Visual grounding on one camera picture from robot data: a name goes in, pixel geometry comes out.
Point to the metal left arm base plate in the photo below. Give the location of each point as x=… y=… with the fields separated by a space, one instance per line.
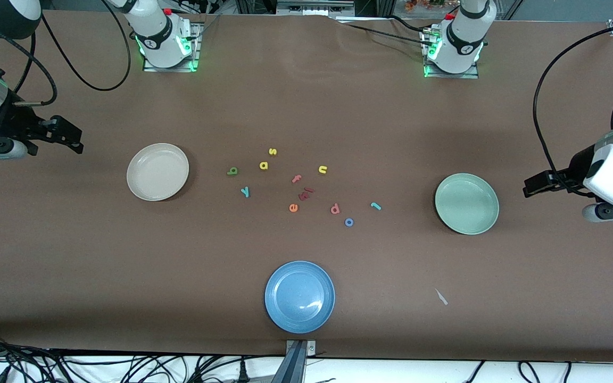
x=471 y=74

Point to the brown table cover sheet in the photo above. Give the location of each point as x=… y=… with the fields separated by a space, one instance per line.
x=72 y=266

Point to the grey metal box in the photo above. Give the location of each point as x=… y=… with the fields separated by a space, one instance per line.
x=312 y=6

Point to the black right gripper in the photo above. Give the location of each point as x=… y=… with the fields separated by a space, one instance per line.
x=13 y=121

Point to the small white paper scrap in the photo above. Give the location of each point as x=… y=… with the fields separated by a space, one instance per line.
x=441 y=297

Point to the pale green plate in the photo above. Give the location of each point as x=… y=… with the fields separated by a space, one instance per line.
x=466 y=205

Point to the grey metal camera post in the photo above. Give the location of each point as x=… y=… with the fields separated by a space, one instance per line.
x=293 y=367

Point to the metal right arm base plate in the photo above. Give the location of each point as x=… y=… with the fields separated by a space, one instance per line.
x=149 y=67

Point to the orange dried flowers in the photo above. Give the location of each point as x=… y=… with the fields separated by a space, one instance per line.
x=423 y=4

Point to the blue plate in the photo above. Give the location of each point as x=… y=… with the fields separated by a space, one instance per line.
x=299 y=298

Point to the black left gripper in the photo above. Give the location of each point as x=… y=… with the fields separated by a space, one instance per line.
x=578 y=166

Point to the beige brown plate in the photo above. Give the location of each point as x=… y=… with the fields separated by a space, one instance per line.
x=157 y=173

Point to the pink foam letter p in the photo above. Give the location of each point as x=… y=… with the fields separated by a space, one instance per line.
x=338 y=208

